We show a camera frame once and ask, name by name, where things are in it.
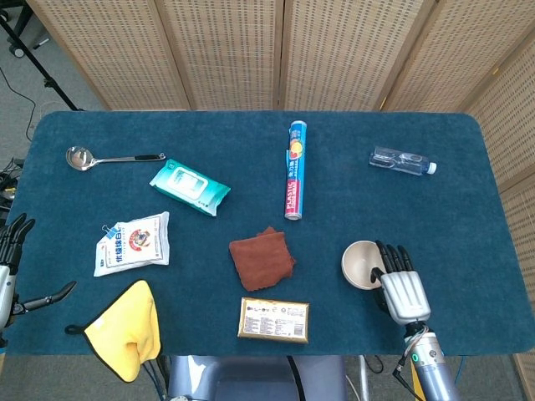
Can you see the metal table leg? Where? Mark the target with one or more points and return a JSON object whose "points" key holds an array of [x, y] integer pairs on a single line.
{"points": [[364, 384]]}

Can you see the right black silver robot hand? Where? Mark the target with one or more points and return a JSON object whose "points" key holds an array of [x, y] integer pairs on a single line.
{"points": [[405, 292]]}

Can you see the gold wrapped tissue pack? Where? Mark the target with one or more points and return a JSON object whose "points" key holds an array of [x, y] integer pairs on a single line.
{"points": [[273, 321]]}

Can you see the wicker folding screen panel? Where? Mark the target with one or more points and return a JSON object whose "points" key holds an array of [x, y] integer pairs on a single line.
{"points": [[522, 234], [455, 42], [510, 117], [113, 50], [225, 50], [347, 50]]}

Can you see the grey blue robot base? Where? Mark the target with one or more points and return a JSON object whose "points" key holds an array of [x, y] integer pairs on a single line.
{"points": [[251, 380]]}

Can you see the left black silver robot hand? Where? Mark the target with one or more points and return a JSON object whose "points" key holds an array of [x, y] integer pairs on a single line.
{"points": [[6, 284]]}

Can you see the blue table cloth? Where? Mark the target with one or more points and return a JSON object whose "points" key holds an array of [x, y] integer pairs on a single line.
{"points": [[209, 138]]}

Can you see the black tripod stand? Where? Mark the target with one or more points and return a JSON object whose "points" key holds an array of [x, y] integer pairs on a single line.
{"points": [[42, 69]]}

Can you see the white sugar bag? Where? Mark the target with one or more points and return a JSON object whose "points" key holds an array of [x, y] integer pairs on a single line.
{"points": [[134, 246]]}

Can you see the blue plastic food wrap roll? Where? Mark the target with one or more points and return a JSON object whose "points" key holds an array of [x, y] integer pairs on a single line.
{"points": [[296, 188]]}

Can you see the metal binder clip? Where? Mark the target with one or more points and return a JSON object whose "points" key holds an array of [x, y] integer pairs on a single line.
{"points": [[109, 232]]}

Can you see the green wet wipes pack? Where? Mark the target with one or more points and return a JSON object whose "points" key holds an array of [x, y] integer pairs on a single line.
{"points": [[188, 186]]}

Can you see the brown folded cloth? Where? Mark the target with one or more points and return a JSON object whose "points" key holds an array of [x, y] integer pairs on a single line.
{"points": [[261, 259]]}

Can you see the black office chair base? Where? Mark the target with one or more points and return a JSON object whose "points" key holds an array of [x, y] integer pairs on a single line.
{"points": [[18, 52]]}

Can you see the yellow cloth black trim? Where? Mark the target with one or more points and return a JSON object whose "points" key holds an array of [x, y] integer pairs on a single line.
{"points": [[125, 326]]}

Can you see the clear plastic water bottle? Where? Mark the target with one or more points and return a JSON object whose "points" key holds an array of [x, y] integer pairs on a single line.
{"points": [[397, 162]]}

